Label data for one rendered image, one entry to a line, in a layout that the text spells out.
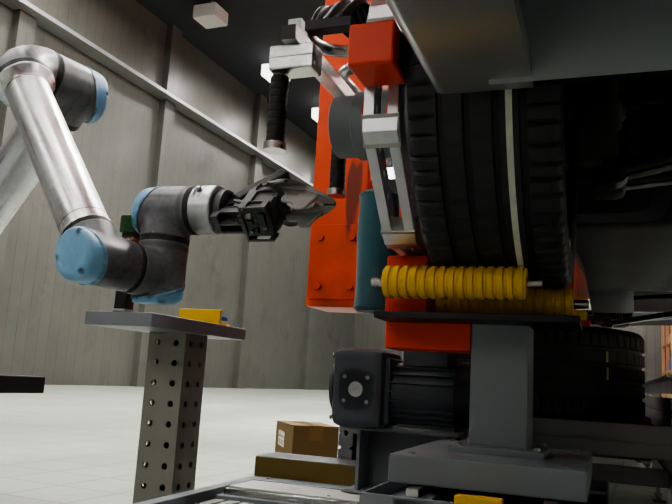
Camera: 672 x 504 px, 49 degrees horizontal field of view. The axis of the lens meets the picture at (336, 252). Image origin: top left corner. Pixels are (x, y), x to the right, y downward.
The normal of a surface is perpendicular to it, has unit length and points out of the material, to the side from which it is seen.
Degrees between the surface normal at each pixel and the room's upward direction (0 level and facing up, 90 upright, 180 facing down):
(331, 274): 90
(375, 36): 90
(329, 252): 90
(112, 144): 90
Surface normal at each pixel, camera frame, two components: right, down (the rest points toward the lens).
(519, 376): -0.34, -0.18
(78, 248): -0.54, -0.14
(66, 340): 0.92, -0.01
